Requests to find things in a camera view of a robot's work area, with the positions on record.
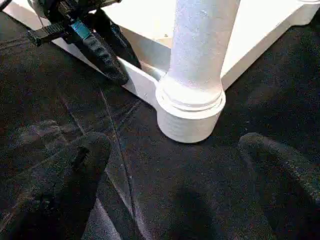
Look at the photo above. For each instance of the black work mat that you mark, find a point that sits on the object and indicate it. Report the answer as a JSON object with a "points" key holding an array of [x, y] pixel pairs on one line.
{"points": [[175, 175]]}

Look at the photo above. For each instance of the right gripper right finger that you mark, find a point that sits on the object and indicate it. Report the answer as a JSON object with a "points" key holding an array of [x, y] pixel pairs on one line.
{"points": [[287, 195]]}

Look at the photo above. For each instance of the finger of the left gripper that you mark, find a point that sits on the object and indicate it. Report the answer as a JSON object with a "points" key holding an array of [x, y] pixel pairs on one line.
{"points": [[107, 62], [120, 42]]}

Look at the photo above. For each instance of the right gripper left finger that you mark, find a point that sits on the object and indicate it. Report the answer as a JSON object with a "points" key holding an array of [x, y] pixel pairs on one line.
{"points": [[55, 195]]}

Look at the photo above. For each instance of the white plastic table leg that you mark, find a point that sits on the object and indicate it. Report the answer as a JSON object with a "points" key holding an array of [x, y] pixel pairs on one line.
{"points": [[197, 50]]}

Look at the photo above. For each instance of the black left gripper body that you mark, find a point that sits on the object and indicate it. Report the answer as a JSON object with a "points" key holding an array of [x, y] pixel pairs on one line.
{"points": [[65, 22]]}

